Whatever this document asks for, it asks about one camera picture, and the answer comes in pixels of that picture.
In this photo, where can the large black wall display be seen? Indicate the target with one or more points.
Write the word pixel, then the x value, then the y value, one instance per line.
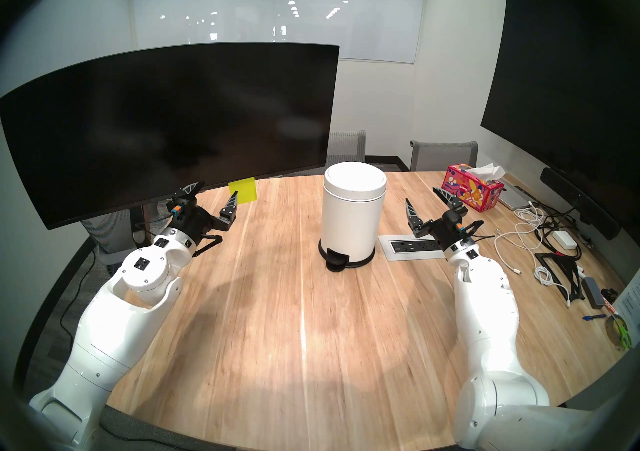
pixel 560 80

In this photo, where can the curved black monitor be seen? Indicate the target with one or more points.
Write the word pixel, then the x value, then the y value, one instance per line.
pixel 175 120

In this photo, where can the grey adapter hub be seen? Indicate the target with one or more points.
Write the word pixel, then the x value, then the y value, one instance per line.
pixel 593 292

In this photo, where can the white paper sheet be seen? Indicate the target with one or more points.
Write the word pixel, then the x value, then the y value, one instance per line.
pixel 631 300

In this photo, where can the white power adapter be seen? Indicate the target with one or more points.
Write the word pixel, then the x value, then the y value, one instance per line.
pixel 565 239

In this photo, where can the red patterned tissue box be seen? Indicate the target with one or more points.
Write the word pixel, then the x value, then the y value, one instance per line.
pixel 470 190

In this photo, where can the black video sound bar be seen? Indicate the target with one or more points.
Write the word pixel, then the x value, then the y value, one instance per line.
pixel 575 200

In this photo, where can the silver laptop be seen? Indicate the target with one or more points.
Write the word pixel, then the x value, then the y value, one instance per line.
pixel 515 197

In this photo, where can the white table power outlet box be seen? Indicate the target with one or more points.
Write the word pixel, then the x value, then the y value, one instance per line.
pixel 405 246

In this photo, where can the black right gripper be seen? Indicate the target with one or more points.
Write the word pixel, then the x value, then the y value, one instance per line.
pixel 450 230

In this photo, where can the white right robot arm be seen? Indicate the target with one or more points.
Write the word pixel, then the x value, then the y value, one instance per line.
pixel 487 315

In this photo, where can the tape roll with green scissors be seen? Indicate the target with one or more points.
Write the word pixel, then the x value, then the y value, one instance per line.
pixel 619 332

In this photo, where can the black folding laptop stand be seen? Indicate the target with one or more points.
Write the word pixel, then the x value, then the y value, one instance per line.
pixel 571 280

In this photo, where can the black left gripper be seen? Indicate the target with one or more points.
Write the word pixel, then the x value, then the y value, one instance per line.
pixel 197 222

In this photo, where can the yellow sticky note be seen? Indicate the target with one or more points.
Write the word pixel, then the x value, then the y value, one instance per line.
pixel 244 190

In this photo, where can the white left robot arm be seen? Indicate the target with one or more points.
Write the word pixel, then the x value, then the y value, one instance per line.
pixel 115 335

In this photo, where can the small black adapter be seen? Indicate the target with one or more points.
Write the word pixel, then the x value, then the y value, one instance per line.
pixel 610 294

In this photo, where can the glass whiteboard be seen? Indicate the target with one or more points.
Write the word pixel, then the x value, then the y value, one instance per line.
pixel 250 0

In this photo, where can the white pedal trash can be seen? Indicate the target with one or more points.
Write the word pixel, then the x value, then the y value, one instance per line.
pixel 350 210

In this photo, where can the blue pen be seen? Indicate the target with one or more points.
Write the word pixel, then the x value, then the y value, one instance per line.
pixel 594 316

